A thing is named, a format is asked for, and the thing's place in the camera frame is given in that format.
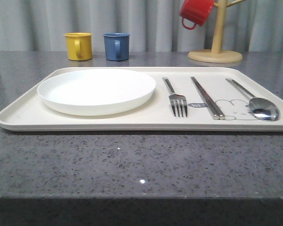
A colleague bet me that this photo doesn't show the red enamel mug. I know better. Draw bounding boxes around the red enamel mug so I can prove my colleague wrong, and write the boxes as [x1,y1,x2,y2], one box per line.
[180,0,214,30]

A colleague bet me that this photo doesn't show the yellow enamel mug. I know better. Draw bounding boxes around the yellow enamel mug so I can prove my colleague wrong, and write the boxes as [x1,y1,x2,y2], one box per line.
[64,32,92,61]

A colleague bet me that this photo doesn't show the grey pleated curtain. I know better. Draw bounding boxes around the grey pleated curtain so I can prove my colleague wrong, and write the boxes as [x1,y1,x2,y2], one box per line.
[0,0,283,52]

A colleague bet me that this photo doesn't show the wooden mug tree stand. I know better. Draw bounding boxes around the wooden mug tree stand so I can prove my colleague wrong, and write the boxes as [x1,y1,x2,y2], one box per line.
[187,0,244,63]

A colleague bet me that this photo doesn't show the silver metal spoon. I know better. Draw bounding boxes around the silver metal spoon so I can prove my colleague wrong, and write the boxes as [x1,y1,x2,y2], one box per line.
[226,78,280,121]

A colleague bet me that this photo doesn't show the silver metal chopstick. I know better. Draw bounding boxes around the silver metal chopstick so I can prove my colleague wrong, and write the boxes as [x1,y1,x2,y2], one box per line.
[190,76,220,121]
[192,76,225,120]

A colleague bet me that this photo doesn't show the silver metal fork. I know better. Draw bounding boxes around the silver metal fork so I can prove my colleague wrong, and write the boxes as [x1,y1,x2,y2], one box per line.
[162,77,188,118]

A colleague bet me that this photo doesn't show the cream rabbit serving tray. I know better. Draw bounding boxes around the cream rabbit serving tray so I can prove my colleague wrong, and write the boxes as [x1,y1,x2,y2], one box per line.
[0,67,283,131]

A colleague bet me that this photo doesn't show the blue enamel mug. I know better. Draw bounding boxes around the blue enamel mug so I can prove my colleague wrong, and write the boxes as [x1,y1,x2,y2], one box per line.
[103,32,130,61]

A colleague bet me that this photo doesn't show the white round plate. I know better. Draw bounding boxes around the white round plate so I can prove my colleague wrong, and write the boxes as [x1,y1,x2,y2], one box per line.
[37,68,156,116]

